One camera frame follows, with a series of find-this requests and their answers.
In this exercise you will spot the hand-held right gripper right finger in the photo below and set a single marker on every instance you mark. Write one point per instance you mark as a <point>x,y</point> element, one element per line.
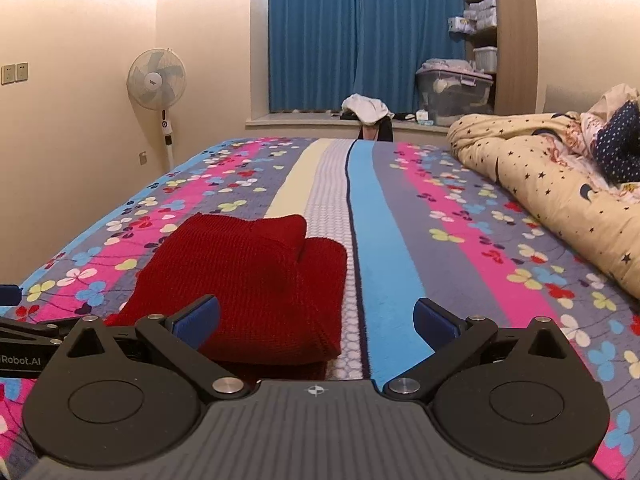
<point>435,322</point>

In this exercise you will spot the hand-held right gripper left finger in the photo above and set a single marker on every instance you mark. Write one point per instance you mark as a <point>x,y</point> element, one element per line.
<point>197,322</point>

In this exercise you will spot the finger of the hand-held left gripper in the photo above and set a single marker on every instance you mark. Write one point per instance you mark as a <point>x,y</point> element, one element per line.
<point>9,294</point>
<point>35,331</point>

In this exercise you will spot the red knitted sweater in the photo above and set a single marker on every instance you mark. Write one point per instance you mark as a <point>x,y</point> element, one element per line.
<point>250,280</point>

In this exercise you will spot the dark hanging clothes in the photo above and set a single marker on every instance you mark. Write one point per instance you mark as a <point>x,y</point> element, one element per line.
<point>377,131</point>

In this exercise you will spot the floral striped blanket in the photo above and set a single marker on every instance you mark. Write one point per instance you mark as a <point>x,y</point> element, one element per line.
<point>390,240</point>

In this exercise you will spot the star print quilt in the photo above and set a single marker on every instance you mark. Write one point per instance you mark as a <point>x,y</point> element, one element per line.
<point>540,180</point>

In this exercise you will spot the small box on windowsill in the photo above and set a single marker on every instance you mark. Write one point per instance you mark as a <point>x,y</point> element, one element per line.
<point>425,116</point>

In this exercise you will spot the stone windowsill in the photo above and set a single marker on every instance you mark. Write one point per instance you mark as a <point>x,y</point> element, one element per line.
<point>295,121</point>

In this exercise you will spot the white cloth pile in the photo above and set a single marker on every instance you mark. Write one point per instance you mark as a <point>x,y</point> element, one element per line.
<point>367,106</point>

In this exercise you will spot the clear plastic storage box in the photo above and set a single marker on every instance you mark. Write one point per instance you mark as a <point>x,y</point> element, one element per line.
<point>452,92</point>

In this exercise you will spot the white standing fan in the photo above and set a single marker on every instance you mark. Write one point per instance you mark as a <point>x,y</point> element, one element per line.
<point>156,80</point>

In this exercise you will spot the navy dotted cloth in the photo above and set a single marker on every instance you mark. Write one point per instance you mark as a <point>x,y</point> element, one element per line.
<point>617,145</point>

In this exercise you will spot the small white storage box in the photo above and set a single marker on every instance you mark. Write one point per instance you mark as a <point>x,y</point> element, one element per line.
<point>486,59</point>

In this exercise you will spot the blue curtain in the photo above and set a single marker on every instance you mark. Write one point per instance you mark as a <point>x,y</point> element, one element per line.
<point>360,35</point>

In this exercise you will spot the wooden shelf unit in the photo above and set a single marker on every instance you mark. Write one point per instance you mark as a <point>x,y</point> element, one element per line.
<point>515,35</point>

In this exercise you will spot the low wall outlet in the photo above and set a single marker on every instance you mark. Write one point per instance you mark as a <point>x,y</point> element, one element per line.
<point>143,157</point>

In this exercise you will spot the beige wall socket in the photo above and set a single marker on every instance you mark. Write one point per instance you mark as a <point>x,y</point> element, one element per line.
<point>8,74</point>
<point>22,72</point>

